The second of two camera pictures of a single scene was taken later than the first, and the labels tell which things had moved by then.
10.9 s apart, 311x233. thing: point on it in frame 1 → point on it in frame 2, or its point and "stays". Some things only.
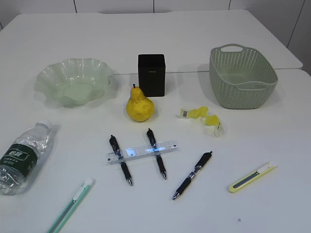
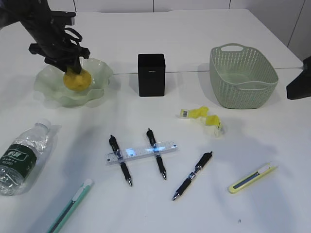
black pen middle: [152, 138] stays
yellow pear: [139, 108] → [77, 82]
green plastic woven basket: [240, 78] stays
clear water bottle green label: [18, 161] stays
